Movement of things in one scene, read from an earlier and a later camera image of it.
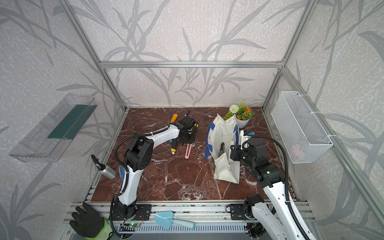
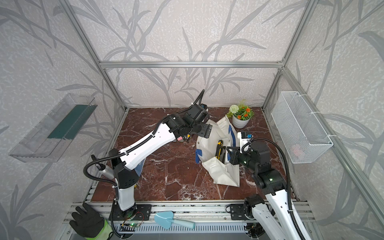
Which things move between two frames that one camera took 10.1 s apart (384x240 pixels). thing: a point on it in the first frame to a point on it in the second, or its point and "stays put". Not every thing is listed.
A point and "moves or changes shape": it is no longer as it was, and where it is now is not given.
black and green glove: x=90 y=224 stays put
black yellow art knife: x=174 y=143 to x=219 y=145
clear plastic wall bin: x=48 y=141 stays put
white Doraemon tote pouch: x=226 y=131 moves or changes shape
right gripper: x=235 y=151 stays put
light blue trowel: x=165 y=219 stays put
